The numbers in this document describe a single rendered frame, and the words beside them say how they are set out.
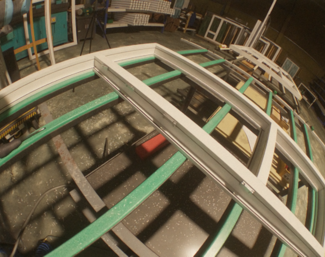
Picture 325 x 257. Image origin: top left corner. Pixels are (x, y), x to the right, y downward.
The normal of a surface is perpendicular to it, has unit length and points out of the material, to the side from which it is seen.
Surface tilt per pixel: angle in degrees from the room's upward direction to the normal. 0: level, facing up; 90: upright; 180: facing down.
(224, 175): 90
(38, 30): 90
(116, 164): 0
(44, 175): 0
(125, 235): 0
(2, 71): 90
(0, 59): 90
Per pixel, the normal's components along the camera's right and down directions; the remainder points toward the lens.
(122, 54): 0.70, 0.63
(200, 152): -0.68, 0.45
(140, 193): 0.22, -0.63
